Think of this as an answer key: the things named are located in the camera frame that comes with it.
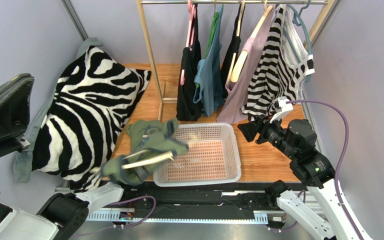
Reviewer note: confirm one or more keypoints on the black mounting rail base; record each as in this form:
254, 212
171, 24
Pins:
231, 203

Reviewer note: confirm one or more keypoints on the pink hanger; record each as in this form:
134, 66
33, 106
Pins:
189, 36

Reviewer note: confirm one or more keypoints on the black white striped tank top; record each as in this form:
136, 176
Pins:
284, 66

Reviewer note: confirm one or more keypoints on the green tank top navy trim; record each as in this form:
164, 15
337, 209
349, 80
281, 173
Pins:
144, 134

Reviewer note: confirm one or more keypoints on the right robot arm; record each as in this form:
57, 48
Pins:
314, 170

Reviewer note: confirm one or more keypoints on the cream plastic hanger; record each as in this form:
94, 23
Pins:
161, 157

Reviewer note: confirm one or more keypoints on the wooden clothes rack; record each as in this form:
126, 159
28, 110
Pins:
311, 36

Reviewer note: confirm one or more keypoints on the green hanger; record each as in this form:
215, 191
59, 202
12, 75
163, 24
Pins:
211, 34

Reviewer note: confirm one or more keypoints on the white perforated plastic basket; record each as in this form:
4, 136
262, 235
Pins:
213, 157

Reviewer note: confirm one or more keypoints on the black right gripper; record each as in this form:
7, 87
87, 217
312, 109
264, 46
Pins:
260, 126

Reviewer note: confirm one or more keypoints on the black equipment on left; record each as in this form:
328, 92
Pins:
15, 113

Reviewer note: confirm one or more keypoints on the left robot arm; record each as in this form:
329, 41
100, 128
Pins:
59, 218

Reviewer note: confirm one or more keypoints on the lilac ribbed tank top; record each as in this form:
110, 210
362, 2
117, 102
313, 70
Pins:
237, 97

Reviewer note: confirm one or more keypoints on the wooden hanger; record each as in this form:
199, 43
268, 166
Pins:
253, 46

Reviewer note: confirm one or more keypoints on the teal wire hanger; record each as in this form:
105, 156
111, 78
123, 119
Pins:
300, 30

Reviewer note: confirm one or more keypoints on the blue ribbed tank top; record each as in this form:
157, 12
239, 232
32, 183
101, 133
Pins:
208, 78

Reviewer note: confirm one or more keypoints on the zebra print blanket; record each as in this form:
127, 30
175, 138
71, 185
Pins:
94, 99

